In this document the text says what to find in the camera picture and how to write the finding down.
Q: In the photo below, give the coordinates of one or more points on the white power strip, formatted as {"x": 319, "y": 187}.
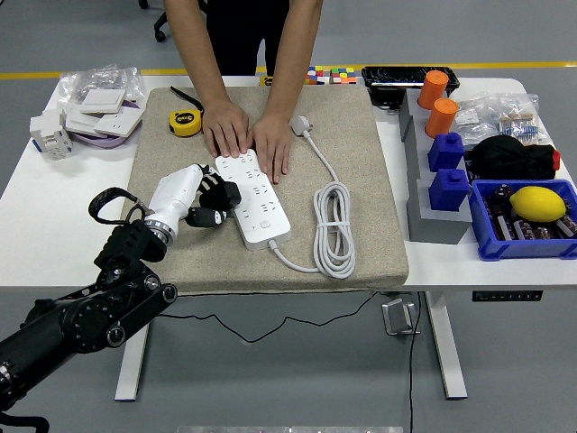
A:
{"x": 266, "y": 212}

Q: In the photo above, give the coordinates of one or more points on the black stand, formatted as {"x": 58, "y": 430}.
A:
{"x": 387, "y": 97}

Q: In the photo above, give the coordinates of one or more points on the black round knob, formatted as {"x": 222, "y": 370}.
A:
{"x": 501, "y": 193}

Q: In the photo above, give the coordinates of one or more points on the white table leg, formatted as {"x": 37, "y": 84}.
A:
{"x": 130, "y": 374}
{"x": 446, "y": 352}

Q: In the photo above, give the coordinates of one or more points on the clear bag of white parts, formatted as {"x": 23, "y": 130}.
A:
{"x": 471, "y": 119}

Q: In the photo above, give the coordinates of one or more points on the person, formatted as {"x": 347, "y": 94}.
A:
{"x": 243, "y": 27}

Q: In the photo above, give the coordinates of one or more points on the white wall switch plate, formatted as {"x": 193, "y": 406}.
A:
{"x": 103, "y": 101}

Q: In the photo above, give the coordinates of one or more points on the white plastic plate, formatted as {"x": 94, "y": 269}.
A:
{"x": 81, "y": 121}

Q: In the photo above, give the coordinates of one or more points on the yellow tape measure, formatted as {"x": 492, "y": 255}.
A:
{"x": 184, "y": 122}

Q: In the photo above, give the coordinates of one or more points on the person's right hand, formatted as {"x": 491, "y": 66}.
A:
{"x": 225, "y": 126}

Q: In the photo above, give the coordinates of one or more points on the clear bag of small parts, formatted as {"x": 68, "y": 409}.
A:
{"x": 103, "y": 79}

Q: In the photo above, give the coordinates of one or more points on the black office chair base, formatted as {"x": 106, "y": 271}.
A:
{"x": 160, "y": 32}

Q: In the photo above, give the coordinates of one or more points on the grey-brown fabric mat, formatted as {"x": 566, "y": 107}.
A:
{"x": 360, "y": 180}

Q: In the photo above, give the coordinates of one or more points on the blue plastic bin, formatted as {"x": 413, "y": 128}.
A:
{"x": 518, "y": 250}

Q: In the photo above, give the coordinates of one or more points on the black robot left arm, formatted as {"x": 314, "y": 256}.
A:
{"x": 90, "y": 320}

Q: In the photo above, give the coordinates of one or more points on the black table control panel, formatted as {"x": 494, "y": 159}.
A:
{"x": 507, "y": 296}

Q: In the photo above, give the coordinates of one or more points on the yellow lemon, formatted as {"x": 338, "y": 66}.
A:
{"x": 536, "y": 204}

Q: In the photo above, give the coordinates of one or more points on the white terminal block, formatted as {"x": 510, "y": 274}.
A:
{"x": 49, "y": 135}

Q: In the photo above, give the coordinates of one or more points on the black cloth bundle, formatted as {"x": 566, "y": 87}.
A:
{"x": 509, "y": 158}

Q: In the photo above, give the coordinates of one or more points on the blue plastic block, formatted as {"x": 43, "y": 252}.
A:
{"x": 448, "y": 191}
{"x": 445, "y": 153}

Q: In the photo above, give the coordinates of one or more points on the white wall socket plate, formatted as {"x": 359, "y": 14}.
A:
{"x": 118, "y": 124}

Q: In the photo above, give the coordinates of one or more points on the dark cylindrical battery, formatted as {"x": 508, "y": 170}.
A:
{"x": 503, "y": 226}
{"x": 546, "y": 232}
{"x": 568, "y": 224}
{"x": 524, "y": 229}

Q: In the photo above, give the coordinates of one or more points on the person's right forearm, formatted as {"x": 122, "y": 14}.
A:
{"x": 198, "y": 54}

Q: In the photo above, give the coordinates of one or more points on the person's left forearm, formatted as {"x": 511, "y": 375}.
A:
{"x": 288, "y": 67}

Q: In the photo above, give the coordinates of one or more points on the clear bag of resistors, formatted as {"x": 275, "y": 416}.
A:
{"x": 518, "y": 119}

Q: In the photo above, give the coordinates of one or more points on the silver metal hook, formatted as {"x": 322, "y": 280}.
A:
{"x": 399, "y": 318}

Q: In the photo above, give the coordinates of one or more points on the orange plastic cup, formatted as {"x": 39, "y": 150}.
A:
{"x": 432, "y": 90}
{"x": 441, "y": 118}

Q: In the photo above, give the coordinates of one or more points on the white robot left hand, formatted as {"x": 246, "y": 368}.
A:
{"x": 173, "y": 194}

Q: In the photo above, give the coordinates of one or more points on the person's left hand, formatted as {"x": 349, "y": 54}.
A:
{"x": 275, "y": 140}

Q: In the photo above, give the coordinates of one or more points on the grey stepped block stand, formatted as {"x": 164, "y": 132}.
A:
{"x": 433, "y": 225}

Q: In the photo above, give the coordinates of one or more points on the black glossy tray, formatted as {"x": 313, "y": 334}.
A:
{"x": 396, "y": 76}

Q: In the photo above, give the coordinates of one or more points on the multicoloured puzzle cube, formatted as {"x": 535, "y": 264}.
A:
{"x": 342, "y": 76}
{"x": 316, "y": 76}

